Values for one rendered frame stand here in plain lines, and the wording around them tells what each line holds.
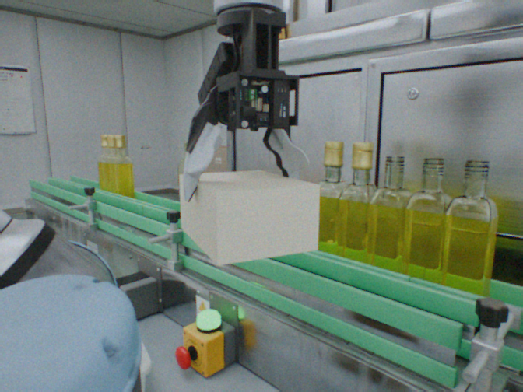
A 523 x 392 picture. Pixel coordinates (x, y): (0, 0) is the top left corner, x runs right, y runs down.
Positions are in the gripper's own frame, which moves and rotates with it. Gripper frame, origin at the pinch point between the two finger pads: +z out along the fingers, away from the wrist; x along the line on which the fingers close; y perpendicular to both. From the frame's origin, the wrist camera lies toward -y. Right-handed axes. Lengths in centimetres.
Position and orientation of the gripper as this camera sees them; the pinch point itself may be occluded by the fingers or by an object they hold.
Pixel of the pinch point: (243, 196)
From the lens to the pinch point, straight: 46.4
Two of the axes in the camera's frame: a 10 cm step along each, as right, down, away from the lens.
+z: -0.1, 9.8, 1.8
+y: 4.2, 1.7, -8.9
